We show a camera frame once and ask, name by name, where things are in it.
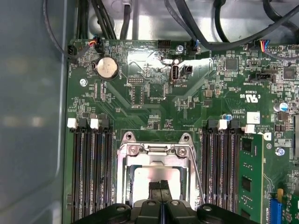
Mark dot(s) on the metal socket cover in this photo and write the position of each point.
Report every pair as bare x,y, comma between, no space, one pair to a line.
144,161

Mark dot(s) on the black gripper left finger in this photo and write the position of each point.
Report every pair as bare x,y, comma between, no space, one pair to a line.
149,211

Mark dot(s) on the silver capacitor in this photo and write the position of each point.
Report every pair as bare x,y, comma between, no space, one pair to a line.
283,107

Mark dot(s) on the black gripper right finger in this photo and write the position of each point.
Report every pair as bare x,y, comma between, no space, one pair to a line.
177,212

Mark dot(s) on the green motherboard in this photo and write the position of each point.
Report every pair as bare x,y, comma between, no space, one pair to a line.
163,102

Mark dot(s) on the internal USB port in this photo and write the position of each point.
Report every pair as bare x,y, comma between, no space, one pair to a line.
176,71

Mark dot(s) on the metal locking lever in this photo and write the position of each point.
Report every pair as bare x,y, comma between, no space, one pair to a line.
119,175
197,175

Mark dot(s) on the black PC case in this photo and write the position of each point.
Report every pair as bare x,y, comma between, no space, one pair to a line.
30,93

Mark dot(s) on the silver CPU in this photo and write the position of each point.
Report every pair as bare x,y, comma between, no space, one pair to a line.
144,182

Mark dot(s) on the blue expansion slot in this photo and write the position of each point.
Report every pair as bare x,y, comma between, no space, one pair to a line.
275,210

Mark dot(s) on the silver coin battery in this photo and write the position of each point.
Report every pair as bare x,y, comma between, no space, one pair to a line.
107,68

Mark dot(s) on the CPU socket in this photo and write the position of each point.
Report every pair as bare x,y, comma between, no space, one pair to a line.
130,150

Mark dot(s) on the silver motherboard screw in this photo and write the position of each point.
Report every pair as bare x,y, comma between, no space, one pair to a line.
279,151
83,82
180,48

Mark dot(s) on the green RAM stick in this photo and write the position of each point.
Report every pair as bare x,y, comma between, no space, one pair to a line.
251,177

